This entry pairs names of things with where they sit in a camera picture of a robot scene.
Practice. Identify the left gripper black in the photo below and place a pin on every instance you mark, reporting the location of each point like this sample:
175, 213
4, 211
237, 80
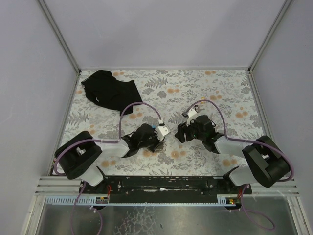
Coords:
154, 144

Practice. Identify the floral table mat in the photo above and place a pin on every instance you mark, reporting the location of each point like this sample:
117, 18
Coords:
167, 93

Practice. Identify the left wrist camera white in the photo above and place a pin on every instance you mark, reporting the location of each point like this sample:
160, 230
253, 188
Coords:
162, 131

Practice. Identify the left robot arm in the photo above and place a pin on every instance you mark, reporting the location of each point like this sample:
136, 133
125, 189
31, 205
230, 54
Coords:
79, 158

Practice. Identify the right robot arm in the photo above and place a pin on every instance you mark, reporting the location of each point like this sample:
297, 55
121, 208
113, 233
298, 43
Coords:
266, 162

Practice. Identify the black cloth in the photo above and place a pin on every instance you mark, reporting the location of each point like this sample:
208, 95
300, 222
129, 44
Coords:
104, 90

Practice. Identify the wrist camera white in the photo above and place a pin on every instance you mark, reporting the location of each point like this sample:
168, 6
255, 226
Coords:
162, 131
188, 114

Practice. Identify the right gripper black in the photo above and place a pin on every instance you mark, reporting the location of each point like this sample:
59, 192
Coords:
182, 133

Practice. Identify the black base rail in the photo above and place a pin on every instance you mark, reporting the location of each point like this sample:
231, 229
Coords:
164, 189

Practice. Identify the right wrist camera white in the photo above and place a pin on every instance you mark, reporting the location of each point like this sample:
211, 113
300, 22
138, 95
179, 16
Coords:
188, 114

